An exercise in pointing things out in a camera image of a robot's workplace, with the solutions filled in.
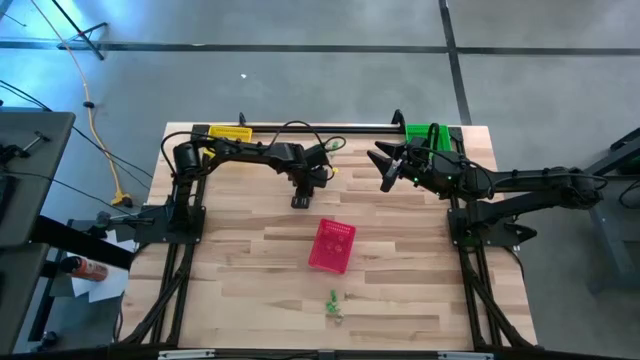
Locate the green plastic basket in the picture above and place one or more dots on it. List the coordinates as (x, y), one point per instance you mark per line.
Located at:
(417, 132)

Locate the orange bottle with black cap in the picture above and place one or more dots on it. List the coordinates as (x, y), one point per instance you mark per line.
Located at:
(90, 270)

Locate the white paper sheets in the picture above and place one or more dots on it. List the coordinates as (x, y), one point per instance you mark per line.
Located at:
(107, 287)

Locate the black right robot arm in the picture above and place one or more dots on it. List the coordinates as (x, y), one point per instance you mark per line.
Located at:
(525, 182)

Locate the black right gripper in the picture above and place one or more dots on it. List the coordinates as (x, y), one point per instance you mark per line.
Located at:
(420, 167)

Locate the silver metal bracket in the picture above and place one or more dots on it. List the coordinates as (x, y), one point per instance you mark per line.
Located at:
(465, 356)
(185, 355)

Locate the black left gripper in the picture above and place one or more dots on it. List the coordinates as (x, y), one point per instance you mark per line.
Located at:
(312, 175)

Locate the dark grey desk panel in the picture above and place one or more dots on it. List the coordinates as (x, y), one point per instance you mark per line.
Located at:
(35, 190)
(15, 300)

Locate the black round foot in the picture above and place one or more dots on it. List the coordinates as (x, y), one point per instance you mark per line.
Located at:
(47, 341)

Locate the yellow plastic basket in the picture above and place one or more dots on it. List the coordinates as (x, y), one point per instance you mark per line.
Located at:
(230, 133)

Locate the black aluminium table frame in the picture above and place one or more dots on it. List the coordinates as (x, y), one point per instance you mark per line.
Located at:
(390, 355)

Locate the grey metal table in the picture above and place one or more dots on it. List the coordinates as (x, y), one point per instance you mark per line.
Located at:
(612, 250)

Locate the black tripod stand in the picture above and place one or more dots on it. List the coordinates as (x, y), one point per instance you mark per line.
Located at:
(83, 35)

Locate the black clamp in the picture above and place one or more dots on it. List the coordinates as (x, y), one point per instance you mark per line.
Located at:
(102, 220)

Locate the black bar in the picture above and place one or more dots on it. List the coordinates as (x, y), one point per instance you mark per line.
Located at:
(85, 245)

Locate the red plastic basket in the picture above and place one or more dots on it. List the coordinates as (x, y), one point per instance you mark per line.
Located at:
(320, 260)

